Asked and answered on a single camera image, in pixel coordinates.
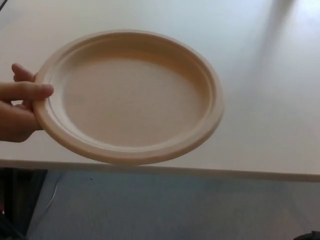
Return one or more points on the beige paper plate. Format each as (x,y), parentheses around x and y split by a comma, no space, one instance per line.
(130,100)

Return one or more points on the black robot right hand part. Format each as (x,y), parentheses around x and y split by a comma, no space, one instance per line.
(310,235)

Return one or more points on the dark table frame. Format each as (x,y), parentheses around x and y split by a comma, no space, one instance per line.
(17,200)

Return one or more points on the person's bare hand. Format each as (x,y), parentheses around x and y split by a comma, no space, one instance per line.
(17,110)

